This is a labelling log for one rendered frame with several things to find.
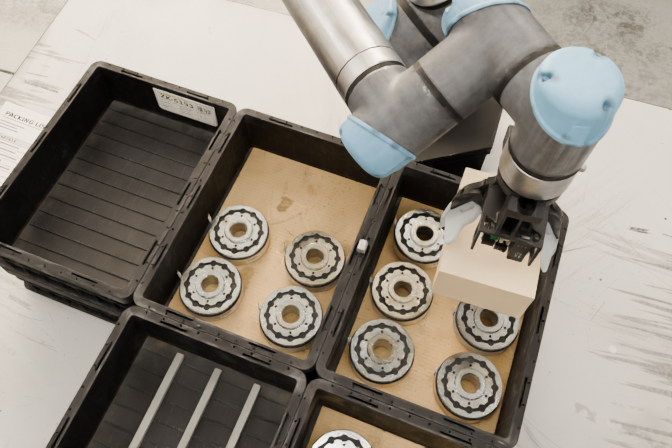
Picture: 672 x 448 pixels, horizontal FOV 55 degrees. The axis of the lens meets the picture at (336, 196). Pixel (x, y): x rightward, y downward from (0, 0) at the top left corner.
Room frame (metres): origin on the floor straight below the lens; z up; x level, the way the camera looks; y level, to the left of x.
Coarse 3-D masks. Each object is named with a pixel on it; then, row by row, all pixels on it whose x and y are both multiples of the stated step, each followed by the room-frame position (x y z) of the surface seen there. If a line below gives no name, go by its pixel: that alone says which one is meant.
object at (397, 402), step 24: (408, 168) 0.59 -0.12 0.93; (432, 168) 0.59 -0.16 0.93; (384, 216) 0.49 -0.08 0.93; (360, 264) 0.41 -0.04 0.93; (552, 264) 0.42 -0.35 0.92; (552, 288) 0.37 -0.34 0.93; (336, 312) 0.33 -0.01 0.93; (336, 336) 0.29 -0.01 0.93; (528, 360) 0.26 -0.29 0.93; (360, 384) 0.22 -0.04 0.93; (528, 384) 0.23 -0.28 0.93; (408, 408) 0.19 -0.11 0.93; (480, 432) 0.16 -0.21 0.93
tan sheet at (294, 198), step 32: (256, 160) 0.66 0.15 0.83; (288, 160) 0.66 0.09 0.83; (256, 192) 0.59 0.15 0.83; (288, 192) 0.59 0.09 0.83; (320, 192) 0.59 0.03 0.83; (352, 192) 0.59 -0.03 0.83; (288, 224) 0.52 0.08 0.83; (320, 224) 0.53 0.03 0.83; (352, 224) 0.53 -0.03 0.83; (256, 288) 0.40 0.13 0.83; (224, 320) 0.34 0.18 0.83; (256, 320) 0.34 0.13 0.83; (288, 320) 0.35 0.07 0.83; (288, 352) 0.29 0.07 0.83
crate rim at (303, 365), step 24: (240, 120) 0.68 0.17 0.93; (264, 120) 0.68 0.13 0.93; (336, 144) 0.63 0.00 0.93; (192, 192) 0.53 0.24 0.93; (384, 192) 0.54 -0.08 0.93; (168, 240) 0.44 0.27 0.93; (144, 288) 0.36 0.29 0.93; (336, 288) 0.37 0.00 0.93; (168, 312) 0.33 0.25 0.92; (216, 336) 0.29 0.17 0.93; (240, 336) 0.29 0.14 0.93; (288, 360) 0.25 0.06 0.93; (312, 360) 0.25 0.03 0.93
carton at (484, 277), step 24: (480, 216) 0.40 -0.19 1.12; (456, 240) 0.36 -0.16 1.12; (480, 240) 0.36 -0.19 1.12; (456, 264) 0.33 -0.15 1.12; (480, 264) 0.33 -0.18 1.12; (504, 264) 0.33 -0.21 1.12; (432, 288) 0.32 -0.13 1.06; (456, 288) 0.31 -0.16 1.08; (480, 288) 0.30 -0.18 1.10; (504, 288) 0.30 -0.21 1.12; (528, 288) 0.30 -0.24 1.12; (504, 312) 0.29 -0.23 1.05
